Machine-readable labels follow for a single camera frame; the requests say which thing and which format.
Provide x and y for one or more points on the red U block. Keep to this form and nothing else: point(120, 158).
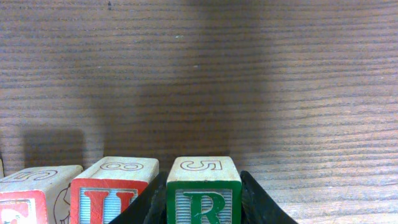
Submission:
point(103, 191)

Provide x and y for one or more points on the red E block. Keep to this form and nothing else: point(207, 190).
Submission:
point(38, 195)

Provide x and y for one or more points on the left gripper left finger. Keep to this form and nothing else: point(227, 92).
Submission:
point(149, 207)

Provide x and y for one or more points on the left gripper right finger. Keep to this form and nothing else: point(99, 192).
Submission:
point(257, 205)

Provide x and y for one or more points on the green N block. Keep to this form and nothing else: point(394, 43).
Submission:
point(1, 169)

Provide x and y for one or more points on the green R block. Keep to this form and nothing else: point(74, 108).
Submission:
point(204, 189)

